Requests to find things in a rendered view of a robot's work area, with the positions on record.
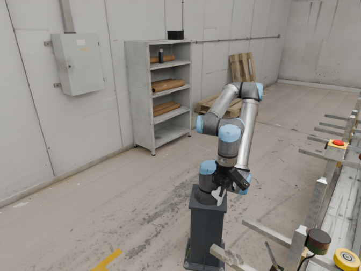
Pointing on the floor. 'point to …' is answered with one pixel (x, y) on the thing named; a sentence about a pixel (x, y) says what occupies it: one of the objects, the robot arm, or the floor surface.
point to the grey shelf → (132, 71)
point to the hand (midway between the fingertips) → (226, 199)
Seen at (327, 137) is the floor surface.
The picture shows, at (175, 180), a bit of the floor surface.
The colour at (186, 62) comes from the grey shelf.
